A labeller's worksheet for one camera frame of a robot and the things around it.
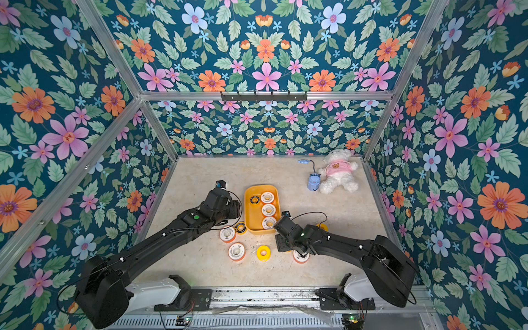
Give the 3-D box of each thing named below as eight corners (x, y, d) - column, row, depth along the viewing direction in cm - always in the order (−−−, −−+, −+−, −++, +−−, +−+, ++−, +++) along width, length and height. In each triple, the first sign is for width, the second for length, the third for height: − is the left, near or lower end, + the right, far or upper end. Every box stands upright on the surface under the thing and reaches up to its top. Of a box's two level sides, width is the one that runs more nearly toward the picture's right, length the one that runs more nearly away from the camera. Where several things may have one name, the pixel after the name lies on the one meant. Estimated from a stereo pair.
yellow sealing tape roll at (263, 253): (256, 261, 85) (256, 259, 83) (257, 247, 88) (257, 245, 87) (271, 261, 85) (270, 259, 83) (271, 247, 88) (271, 245, 87)
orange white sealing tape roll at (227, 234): (218, 243, 90) (217, 240, 88) (221, 229, 94) (220, 227, 92) (235, 243, 90) (234, 240, 88) (237, 229, 94) (236, 227, 92)
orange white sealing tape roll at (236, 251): (227, 261, 85) (226, 259, 83) (230, 244, 89) (228, 242, 87) (244, 261, 85) (243, 259, 83) (246, 244, 89) (245, 242, 87)
